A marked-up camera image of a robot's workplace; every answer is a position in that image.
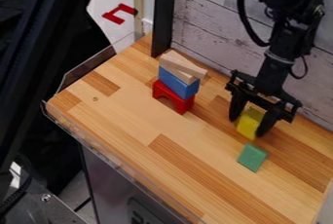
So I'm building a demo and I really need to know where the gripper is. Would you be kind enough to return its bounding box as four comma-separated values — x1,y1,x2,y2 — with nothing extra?
223,57,304,138

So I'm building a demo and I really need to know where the yellow block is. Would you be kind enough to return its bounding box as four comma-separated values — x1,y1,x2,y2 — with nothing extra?
235,106,266,141

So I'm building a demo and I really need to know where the green block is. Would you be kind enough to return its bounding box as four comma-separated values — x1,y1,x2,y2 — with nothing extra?
235,142,271,173

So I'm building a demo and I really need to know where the blue block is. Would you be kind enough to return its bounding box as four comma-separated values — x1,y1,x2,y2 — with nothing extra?
157,65,203,100

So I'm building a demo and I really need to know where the plain wooden block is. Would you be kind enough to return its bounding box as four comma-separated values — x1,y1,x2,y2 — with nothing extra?
162,50,210,81
157,56,201,86

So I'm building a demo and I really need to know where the red arch block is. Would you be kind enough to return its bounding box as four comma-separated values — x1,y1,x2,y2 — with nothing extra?
150,79,197,116

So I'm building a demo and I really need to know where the red clamp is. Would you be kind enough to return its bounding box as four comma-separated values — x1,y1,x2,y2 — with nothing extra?
101,3,139,25

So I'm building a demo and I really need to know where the black post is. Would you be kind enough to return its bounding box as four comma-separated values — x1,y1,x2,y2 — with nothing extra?
149,0,179,58

